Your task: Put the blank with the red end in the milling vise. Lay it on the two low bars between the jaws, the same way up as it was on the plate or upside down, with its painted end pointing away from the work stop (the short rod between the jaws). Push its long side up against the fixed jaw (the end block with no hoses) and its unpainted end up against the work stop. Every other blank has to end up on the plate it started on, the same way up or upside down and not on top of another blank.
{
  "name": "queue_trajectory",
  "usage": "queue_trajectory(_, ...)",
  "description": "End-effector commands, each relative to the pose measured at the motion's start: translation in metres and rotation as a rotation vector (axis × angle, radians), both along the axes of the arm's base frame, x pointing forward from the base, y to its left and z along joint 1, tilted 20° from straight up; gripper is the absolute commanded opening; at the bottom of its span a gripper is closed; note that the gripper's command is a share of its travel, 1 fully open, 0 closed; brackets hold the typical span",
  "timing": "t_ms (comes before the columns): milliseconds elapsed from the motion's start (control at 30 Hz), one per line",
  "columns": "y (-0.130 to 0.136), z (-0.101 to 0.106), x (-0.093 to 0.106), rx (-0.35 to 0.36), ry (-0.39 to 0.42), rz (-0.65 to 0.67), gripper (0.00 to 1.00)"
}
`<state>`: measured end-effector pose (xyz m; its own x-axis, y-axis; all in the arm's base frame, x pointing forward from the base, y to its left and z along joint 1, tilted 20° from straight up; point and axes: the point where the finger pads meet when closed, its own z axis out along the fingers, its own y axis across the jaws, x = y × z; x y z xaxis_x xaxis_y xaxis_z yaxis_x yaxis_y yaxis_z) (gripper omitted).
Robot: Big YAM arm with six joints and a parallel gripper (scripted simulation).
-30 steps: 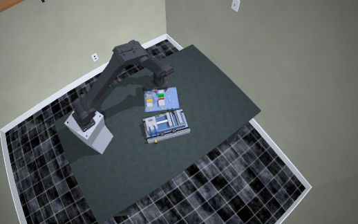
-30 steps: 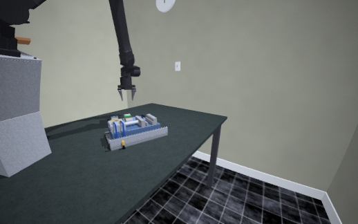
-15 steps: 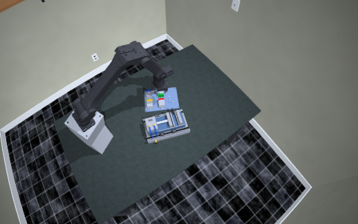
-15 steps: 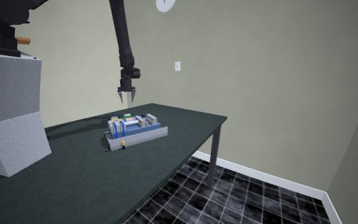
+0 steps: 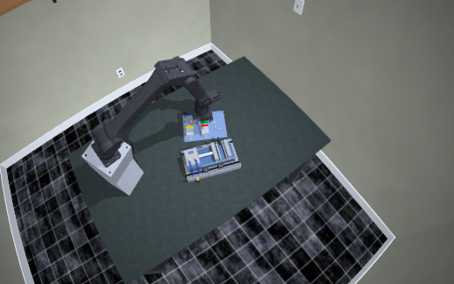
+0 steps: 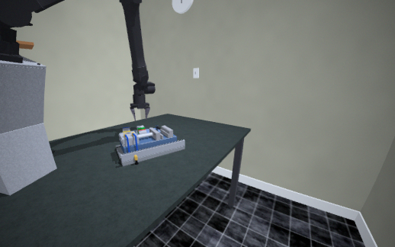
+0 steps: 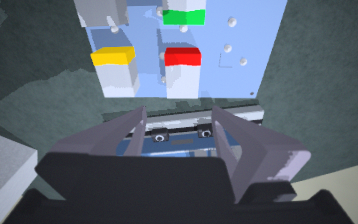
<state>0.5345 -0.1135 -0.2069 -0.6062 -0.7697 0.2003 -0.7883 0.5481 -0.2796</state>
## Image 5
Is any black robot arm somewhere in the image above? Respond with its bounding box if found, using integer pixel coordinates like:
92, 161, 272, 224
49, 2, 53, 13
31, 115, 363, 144
91, 56, 220, 167

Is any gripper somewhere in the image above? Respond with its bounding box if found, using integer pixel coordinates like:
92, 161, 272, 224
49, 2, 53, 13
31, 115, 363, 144
192, 107, 213, 124

